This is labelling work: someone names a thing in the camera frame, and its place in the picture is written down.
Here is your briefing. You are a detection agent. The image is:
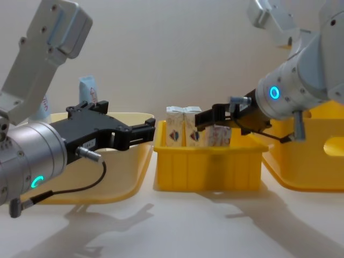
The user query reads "thin dark right gripper cable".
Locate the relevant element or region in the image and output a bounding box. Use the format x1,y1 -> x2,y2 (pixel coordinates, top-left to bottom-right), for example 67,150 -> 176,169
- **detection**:
229,96 -> 306,144

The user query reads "thin dark left gripper cable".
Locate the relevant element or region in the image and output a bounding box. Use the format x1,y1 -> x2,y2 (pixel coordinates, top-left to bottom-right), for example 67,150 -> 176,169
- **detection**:
9,146 -> 108,219

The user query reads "pale yellow plastic tub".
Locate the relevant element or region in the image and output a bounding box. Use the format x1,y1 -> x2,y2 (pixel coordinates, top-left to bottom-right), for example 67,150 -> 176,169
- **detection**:
20,112 -> 155,205

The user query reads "white carton with blue emblem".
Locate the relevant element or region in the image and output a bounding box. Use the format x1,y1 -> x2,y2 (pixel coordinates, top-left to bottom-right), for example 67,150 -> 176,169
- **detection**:
166,106 -> 187,148
183,105 -> 203,148

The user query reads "white carton with red print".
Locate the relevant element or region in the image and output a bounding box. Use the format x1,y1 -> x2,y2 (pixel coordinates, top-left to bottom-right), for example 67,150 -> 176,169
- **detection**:
205,124 -> 233,148

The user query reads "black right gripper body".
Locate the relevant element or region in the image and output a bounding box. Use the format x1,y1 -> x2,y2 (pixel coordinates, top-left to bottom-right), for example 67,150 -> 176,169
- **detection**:
230,89 -> 272,135

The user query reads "small yellow plastic bin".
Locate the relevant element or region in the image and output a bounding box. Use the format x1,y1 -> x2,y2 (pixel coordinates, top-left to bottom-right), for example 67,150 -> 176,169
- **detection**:
153,120 -> 269,192

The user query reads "white pouch with red print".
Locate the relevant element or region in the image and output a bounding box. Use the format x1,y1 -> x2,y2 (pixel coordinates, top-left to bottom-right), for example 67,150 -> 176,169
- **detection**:
39,93 -> 53,123
78,75 -> 99,109

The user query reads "thin dark gripper cable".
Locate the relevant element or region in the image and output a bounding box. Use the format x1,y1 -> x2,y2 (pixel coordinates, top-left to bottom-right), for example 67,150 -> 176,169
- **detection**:
229,96 -> 306,144
9,146 -> 108,219

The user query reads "deep yellow plastic tub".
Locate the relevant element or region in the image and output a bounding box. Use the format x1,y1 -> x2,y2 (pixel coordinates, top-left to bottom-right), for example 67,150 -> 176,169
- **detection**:
248,100 -> 344,192

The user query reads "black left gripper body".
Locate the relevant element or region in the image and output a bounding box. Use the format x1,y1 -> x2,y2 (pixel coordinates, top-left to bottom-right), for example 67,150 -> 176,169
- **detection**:
50,112 -> 127,165

